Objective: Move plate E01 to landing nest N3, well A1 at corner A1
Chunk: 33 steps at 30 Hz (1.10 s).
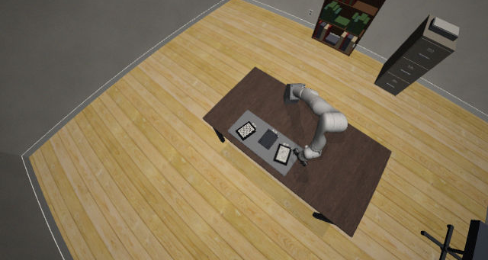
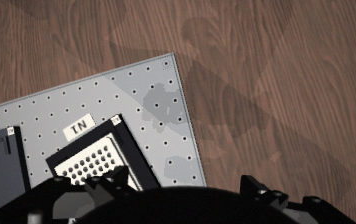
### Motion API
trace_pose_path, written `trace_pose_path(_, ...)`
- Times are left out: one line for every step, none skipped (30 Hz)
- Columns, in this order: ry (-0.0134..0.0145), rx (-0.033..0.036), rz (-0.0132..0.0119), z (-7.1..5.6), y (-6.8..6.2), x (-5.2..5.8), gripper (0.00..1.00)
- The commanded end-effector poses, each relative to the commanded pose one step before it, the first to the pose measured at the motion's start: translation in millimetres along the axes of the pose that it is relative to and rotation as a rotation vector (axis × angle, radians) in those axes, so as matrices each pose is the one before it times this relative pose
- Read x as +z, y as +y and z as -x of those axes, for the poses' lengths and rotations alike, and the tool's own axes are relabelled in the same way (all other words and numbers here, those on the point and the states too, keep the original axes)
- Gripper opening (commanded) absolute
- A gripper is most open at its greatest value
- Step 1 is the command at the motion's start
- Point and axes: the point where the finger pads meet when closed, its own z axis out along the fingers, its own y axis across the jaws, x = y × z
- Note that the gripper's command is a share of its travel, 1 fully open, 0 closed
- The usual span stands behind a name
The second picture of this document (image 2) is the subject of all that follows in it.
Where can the grey perforated base plate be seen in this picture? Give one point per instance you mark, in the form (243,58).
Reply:
(149,96)

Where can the white multi-well plate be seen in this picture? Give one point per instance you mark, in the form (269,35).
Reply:
(109,156)

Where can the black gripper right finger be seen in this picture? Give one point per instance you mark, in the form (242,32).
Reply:
(313,210)

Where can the white label plate with black n1 text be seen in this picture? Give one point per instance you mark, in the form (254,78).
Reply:
(79,127)

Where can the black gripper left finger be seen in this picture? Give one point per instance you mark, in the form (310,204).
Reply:
(55,200)

